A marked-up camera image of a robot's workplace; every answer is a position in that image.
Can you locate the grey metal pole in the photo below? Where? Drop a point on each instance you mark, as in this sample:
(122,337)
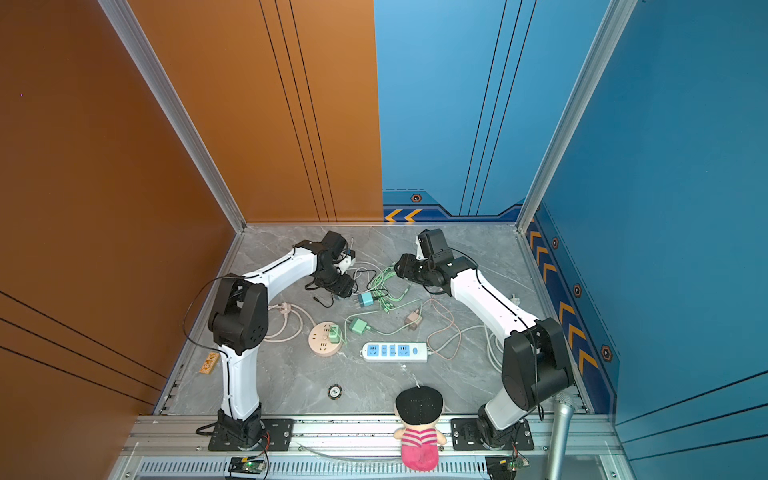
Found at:
(563,413)

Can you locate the small wooden block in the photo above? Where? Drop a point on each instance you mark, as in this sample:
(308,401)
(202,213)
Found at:
(209,364)

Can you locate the right circuit board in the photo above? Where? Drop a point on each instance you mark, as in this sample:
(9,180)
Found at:
(505,467)

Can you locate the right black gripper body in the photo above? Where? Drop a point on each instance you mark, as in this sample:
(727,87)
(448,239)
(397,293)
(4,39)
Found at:
(419,270)

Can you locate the left green circuit board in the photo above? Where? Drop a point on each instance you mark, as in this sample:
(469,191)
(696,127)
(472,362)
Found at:
(247,468)

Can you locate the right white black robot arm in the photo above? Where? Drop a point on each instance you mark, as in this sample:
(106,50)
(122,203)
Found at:
(536,363)

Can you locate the small round black dial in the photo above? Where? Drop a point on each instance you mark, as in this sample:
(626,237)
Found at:
(335,392)

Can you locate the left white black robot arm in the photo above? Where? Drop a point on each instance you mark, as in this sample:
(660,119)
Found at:
(239,322)

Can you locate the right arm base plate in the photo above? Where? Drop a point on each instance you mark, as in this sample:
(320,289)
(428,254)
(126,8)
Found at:
(475,434)

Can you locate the light green charger adapter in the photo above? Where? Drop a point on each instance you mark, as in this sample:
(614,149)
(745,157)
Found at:
(334,334)

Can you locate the green charger adapter front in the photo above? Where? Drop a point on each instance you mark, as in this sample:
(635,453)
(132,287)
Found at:
(360,326)

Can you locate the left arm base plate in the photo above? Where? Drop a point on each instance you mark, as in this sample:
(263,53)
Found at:
(279,433)

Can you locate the plush doll black hat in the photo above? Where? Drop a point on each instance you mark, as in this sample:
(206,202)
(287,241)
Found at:
(419,409)

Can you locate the white blue power strip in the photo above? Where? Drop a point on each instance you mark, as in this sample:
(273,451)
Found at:
(394,352)

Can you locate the pink charger adapter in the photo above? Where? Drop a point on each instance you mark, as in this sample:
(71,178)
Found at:
(413,320)

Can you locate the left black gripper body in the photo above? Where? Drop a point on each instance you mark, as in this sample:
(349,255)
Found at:
(336,282)

